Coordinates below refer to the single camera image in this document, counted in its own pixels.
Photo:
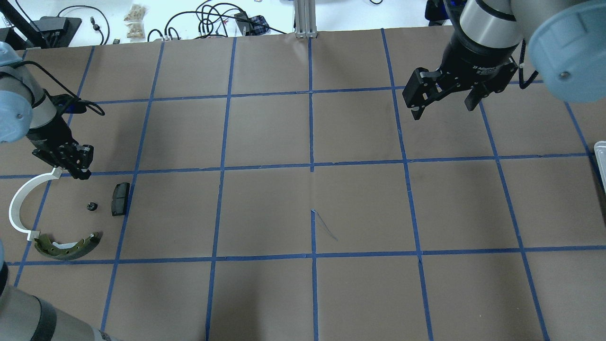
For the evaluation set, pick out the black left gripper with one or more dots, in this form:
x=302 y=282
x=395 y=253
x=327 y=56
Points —
x=49 y=134

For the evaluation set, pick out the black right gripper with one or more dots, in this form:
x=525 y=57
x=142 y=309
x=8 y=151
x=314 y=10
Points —
x=474 y=58

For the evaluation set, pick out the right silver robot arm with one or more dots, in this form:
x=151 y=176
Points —
x=563 y=41

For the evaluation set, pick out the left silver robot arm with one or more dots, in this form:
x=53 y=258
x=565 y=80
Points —
x=28 y=110

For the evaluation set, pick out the grey brake pad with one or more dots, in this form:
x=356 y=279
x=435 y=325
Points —
x=120 y=198

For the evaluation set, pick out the white curved plastic part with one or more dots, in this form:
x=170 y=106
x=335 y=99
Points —
x=19 y=197

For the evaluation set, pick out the olive brake shoe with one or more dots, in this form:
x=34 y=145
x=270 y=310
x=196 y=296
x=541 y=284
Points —
x=66 y=251

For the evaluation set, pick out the bag of small parts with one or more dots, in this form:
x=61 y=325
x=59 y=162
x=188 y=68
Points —
x=133 y=21

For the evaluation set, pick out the aluminium frame post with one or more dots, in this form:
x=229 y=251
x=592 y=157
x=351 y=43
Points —
x=305 y=19

